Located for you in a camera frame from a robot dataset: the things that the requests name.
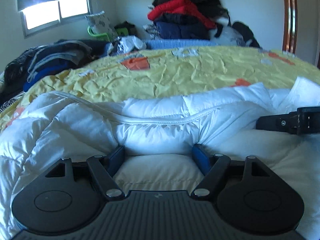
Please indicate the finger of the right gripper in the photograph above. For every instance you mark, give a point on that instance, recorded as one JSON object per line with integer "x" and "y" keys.
{"x": 304, "y": 120}

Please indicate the bright window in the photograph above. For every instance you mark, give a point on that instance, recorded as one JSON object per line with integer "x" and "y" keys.
{"x": 46, "y": 15}

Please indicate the light blue knitted blanket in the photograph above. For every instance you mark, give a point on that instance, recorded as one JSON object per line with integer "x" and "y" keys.
{"x": 169, "y": 44}

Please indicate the crumpled white printed bag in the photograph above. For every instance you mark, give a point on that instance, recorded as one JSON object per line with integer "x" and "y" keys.
{"x": 125, "y": 44}

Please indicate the yellow patterned bedspread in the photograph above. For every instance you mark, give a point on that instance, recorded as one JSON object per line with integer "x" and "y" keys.
{"x": 149, "y": 74}

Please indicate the navy blue garment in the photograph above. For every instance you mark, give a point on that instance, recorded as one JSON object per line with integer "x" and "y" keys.
{"x": 180, "y": 26}

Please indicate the grey patterned cushion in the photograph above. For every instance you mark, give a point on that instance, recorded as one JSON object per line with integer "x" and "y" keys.
{"x": 100, "y": 23}

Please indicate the white puffer jacket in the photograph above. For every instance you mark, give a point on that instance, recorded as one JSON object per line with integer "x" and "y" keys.
{"x": 158, "y": 135}

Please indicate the dark clothes pile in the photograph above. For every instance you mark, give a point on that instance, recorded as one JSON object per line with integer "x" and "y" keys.
{"x": 40, "y": 61}

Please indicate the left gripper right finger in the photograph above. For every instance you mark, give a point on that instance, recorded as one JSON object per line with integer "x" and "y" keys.
{"x": 214, "y": 168}

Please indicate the wooden door frame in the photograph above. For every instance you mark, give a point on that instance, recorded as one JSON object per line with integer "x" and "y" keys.
{"x": 290, "y": 26}

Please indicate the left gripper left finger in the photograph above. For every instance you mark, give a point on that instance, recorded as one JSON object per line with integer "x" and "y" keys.
{"x": 102, "y": 170}

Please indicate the red garment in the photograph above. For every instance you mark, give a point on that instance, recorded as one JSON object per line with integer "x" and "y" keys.
{"x": 184, "y": 7}

